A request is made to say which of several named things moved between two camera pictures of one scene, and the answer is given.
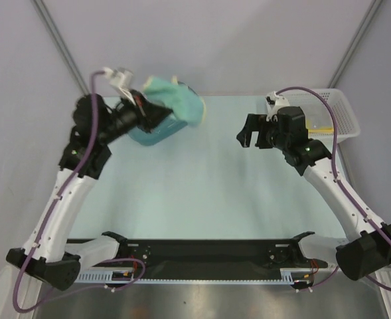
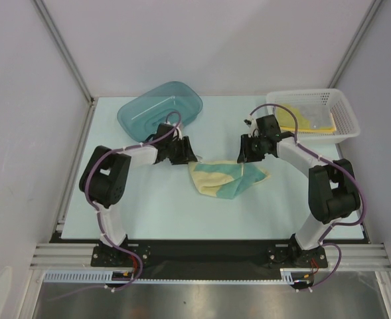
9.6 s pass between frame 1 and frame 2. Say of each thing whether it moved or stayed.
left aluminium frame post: stayed
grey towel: stayed
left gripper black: moved
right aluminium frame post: stayed
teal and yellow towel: moved
